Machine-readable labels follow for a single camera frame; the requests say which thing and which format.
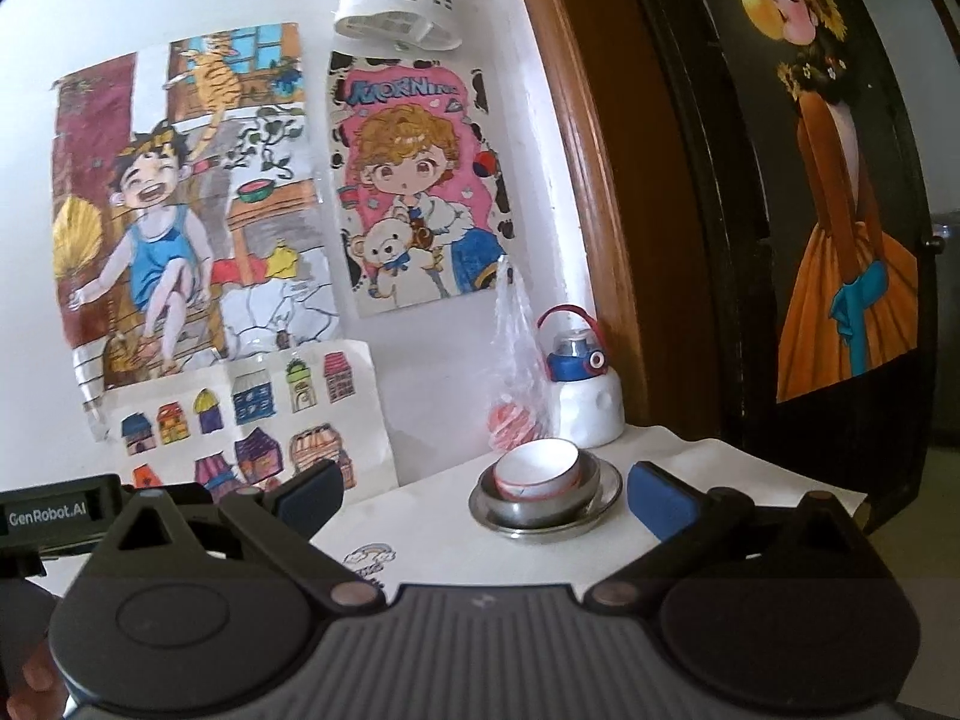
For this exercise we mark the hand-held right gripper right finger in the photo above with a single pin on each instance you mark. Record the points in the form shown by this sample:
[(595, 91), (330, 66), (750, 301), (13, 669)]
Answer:
[(660, 502)]

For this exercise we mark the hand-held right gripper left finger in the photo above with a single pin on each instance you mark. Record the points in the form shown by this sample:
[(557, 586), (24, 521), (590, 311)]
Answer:
[(311, 495)]

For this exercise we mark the deep steel bowl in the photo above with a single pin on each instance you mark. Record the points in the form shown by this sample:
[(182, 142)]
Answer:
[(540, 514)]

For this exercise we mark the person's left hand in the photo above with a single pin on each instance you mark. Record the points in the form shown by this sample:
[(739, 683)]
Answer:
[(26, 637)]

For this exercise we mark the drawing of colourful houses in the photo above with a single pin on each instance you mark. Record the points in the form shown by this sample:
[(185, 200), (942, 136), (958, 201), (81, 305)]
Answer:
[(247, 420)]

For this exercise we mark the white water bottle blue lid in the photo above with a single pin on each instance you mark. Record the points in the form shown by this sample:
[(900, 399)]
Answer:
[(592, 405)]

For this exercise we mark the white printed tablecloth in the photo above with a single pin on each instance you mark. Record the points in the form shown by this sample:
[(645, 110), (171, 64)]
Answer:
[(450, 540)]

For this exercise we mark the red ball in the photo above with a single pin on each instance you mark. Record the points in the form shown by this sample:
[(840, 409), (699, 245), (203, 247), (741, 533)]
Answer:
[(512, 427)]

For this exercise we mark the clear plastic bag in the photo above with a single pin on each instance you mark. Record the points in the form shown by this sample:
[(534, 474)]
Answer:
[(517, 360)]

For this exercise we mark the dark door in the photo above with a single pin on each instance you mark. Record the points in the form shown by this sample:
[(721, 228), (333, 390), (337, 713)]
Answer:
[(735, 240)]

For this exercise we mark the drawing of boy with fan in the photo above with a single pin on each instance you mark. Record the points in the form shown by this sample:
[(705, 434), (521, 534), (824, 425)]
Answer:
[(187, 225)]

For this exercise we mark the painting of woman orange dress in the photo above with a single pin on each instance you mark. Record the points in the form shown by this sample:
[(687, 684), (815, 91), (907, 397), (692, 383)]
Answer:
[(840, 240)]

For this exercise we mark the drawing of child with teddy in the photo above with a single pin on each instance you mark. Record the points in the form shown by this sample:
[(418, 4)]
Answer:
[(420, 187)]

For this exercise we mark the grey cabinet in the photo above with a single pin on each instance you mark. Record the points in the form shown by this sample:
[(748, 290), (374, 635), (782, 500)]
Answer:
[(946, 330)]

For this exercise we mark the black door knob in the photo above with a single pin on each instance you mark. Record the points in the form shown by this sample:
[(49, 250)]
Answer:
[(935, 240)]

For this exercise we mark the white plastic utensil holder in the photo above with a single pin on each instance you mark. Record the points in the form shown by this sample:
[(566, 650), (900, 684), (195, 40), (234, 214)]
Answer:
[(390, 0)]

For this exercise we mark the brown wooden door frame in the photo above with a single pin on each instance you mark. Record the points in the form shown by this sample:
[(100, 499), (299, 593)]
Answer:
[(615, 165)]

